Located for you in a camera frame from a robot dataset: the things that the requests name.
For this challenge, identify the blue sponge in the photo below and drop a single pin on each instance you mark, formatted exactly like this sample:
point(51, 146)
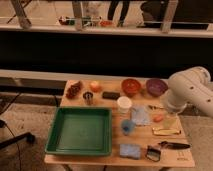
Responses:
point(130, 151)

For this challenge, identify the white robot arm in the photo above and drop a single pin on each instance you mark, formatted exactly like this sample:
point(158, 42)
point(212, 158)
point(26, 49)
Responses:
point(189, 86)

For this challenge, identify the small metal cup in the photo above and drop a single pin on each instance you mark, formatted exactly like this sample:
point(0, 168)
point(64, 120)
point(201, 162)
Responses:
point(88, 98)

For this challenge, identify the white paper cup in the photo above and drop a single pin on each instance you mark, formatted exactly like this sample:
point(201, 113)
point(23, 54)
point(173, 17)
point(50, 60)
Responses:
point(124, 104)

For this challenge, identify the blue plastic cup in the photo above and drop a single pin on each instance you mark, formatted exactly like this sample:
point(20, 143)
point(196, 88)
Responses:
point(127, 126)

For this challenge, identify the black rectangular block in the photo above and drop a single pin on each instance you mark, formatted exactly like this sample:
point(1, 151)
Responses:
point(110, 95)

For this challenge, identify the orange fruit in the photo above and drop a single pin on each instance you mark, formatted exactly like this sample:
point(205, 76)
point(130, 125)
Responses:
point(95, 86)

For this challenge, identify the red bowl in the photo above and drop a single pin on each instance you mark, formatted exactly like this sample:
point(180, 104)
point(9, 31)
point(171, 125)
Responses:
point(130, 87)

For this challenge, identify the red grape bunch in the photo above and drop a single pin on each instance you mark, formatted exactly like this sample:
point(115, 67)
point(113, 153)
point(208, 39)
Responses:
point(73, 90)

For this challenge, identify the small metal fork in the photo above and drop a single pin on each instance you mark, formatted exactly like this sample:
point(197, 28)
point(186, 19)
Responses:
point(155, 107)

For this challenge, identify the purple bowl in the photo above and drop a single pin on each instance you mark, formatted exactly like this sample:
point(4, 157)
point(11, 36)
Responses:
point(156, 87)

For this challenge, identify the green plastic tray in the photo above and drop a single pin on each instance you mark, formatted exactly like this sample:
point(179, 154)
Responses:
point(81, 131)

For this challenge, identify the wooden folding table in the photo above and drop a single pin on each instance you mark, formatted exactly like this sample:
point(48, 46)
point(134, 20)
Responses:
point(142, 136)

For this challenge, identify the orange carrot piece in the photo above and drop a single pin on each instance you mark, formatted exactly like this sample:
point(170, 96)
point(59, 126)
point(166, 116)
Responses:
point(158, 118)

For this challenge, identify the yellow banana toy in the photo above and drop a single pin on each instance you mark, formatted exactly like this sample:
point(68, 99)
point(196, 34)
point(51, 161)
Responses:
point(165, 132)

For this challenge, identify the black metal clip brush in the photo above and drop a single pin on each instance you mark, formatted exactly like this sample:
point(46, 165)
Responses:
point(153, 154)

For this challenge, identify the black stand leg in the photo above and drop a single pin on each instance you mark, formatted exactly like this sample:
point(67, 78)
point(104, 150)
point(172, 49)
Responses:
point(30, 138)

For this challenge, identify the black handled knife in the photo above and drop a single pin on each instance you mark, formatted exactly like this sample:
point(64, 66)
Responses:
point(174, 145)

